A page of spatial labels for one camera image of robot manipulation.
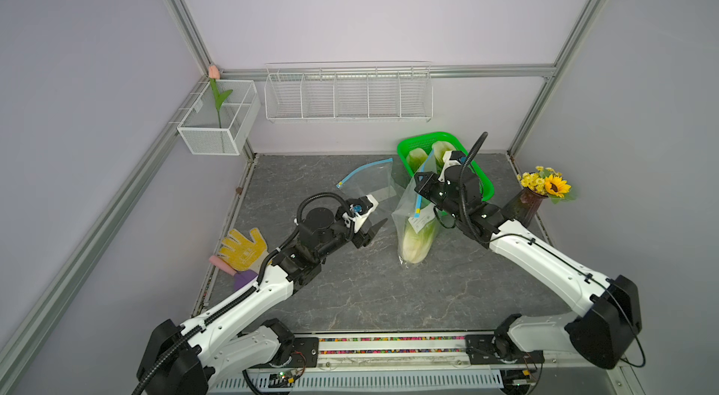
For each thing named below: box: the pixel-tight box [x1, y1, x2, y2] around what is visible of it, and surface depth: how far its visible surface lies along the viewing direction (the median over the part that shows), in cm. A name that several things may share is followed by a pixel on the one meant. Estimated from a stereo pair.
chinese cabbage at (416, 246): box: [401, 218, 437, 264], surface depth 88 cm
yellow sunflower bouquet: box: [516, 165, 576, 205], surface depth 82 cm
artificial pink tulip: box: [207, 64, 234, 129], surface depth 92 cm
